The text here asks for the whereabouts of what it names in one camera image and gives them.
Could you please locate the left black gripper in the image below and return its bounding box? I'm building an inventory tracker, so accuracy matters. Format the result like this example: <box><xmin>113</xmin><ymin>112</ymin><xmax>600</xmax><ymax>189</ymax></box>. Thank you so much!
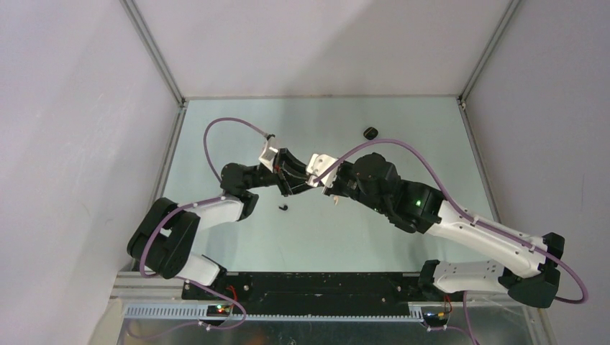
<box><xmin>247</xmin><ymin>148</ymin><xmax>314</xmax><ymax>197</ymax></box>

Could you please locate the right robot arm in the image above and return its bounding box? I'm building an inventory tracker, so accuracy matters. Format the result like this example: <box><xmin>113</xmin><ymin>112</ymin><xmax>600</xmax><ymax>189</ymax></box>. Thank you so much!
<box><xmin>320</xmin><ymin>153</ymin><xmax>565</xmax><ymax>308</ymax></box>

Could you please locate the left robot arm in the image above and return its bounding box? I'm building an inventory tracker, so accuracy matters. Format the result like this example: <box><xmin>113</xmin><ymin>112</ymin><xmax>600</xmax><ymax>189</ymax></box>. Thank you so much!
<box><xmin>127</xmin><ymin>148</ymin><xmax>312</xmax><ymax>300</ymax></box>

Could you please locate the black earbud charging case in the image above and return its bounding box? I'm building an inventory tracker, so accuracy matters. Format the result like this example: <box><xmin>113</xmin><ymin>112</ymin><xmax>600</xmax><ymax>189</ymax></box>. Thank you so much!
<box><xmin>363</xmin><ymin>126</ymin><xmax>378</xmax><ymax>140</ymax></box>

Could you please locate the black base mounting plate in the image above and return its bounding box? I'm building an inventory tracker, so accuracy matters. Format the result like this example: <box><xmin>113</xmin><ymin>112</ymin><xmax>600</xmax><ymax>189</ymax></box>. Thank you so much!
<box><xmin>211</xmin><ymin>272</ymin><xmax>463</xmax><ymax>317</ymax></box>

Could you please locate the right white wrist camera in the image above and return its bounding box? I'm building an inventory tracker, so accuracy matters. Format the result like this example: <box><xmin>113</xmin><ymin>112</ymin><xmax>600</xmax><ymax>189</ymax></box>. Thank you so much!
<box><xmin>306</xmin><ymin>153</ymin><xmax>342</xmax><ymax>188</ymax></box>

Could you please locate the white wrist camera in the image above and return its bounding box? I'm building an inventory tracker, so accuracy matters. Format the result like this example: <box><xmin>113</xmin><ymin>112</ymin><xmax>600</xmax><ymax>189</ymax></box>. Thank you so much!
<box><xmin>258</xmin><ymin>134</ymin><xmax>281</xmax><ymax>173</ymax></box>
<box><xmin>306</xmin><ymin>153</ymin><xmax>342</xmax><ymax>188</ymax></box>

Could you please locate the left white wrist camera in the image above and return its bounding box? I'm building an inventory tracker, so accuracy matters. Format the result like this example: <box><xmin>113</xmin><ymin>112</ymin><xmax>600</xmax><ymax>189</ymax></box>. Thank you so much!
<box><xmin>258</xmin><ymin>134</ymin><xmax>281</xmax><ymax>173</ymax></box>

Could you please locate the aluminium frame rail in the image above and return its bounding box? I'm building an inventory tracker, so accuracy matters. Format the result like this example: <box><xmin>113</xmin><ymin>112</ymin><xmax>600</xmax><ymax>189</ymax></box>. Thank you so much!
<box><xmin>108</xmin><ymin>271</ymin><xmax>545</xmax><ymax>325</ymax></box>

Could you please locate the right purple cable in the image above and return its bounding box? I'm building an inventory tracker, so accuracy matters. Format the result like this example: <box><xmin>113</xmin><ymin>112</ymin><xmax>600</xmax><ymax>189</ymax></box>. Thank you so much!
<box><xmin>311</xmin><ymin>139</ymin><xmax>589</xmax><ymax>345</ymax></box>

